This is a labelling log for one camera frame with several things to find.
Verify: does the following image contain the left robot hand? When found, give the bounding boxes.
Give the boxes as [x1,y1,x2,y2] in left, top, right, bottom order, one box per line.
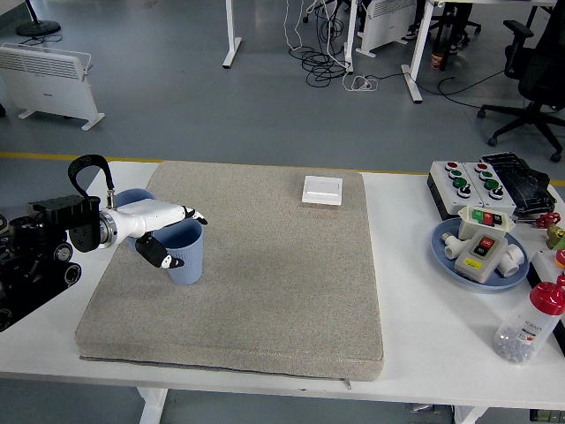
[112,201,209,270]

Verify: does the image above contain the blue ribbed cup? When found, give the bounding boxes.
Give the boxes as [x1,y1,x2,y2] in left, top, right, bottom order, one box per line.
[113,188,156,254]
[152,219,205,286]

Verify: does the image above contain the grey-brown mat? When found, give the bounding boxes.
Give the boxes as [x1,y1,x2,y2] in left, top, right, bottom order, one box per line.
[74,160,385,382]

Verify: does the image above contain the white panel heater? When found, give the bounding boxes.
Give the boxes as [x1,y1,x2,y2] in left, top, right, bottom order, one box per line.
[355,0,418,58]
[0,42,106,132]

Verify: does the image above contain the white table leg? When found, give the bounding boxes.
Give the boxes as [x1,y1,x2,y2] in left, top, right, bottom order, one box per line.
[454,404,489,424]
[136,387,169,424]

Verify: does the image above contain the white desk leg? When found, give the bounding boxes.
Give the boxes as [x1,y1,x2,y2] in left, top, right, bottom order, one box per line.
[343,0,361,74]
[400,0,445,104]
[222,0,243,68]

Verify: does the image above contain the black fan stand base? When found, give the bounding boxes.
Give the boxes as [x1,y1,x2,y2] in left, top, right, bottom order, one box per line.
[16,0,62,37]

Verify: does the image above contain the blue plate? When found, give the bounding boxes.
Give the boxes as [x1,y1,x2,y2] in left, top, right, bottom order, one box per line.
[431,217,531,295]

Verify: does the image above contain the grey four-button control box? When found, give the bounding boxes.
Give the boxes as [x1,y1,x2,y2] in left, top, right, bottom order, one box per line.
[461,161,517,217]
[426,161,486,222]

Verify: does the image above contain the white pipe fitting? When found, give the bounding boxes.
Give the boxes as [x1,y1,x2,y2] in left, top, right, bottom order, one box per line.
[441,232,464,261]
[498,244,527,278]

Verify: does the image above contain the clear bottle red cap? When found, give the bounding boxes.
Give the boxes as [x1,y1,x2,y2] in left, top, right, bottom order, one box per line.
[493,275,565,366]

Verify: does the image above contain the white emergency stop box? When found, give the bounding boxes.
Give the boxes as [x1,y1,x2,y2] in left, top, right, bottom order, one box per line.
[528,248,565,288]

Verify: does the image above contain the brass valve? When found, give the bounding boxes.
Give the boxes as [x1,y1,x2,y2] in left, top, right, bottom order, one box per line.
[546,223,565,252]

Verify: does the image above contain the black office chair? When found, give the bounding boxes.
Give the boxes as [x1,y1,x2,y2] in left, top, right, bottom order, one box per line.
[477,0,565,163]

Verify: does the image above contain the green box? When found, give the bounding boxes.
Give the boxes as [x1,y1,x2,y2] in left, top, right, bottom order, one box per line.
[529,409,565,424]

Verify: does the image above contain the white wall switch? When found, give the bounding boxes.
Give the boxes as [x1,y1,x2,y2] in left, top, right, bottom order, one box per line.
[302,175,344,207]

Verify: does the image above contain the black floor cables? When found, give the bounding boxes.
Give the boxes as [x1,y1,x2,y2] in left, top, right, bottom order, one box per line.
[301,0,354,88]

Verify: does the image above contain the white cable with plug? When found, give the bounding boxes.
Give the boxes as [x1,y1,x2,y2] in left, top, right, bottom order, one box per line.
[343,74,380,94]

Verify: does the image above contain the white three-button switch box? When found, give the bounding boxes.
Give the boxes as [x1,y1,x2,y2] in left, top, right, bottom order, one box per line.
[456,205,516,242]

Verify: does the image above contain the grey two-button switch box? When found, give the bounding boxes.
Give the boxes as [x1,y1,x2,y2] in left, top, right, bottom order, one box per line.
[454,232,509,284]

